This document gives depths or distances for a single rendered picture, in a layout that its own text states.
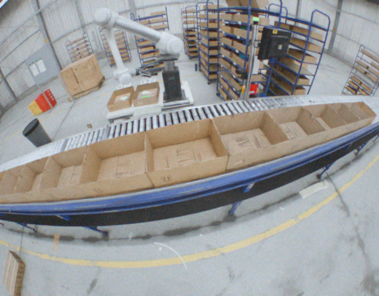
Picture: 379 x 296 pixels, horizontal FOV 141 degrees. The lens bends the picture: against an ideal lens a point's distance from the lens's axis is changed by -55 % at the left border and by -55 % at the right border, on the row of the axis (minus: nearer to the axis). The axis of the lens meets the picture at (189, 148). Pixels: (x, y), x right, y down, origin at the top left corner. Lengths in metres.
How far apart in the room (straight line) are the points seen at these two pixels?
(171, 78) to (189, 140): 0.79
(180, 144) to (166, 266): 1.21
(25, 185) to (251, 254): 2.17
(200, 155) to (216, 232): 0.96
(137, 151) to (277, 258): 1.67
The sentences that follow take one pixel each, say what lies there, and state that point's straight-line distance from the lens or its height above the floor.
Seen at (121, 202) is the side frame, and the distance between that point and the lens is 0.84.
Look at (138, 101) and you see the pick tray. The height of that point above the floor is 0.81.
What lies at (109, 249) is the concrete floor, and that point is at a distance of 1.89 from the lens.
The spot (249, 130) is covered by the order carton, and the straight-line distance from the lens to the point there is 1.10.
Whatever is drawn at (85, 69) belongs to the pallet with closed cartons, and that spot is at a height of 0.79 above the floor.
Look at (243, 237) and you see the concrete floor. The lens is 1.67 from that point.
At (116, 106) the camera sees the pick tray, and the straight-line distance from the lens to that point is 1.79.
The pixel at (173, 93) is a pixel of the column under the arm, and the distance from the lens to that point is 1.64.
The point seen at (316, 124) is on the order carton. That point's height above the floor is 1.02.
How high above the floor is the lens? 1.61
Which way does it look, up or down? 50 degrees down
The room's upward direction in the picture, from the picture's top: 6 degrees counter-clockwise
